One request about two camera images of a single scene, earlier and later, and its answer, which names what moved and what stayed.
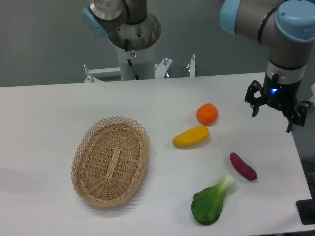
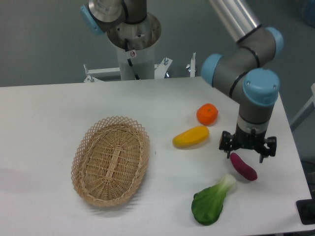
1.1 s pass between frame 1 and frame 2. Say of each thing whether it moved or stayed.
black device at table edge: stayed
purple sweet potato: stayed
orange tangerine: stayed
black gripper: moved
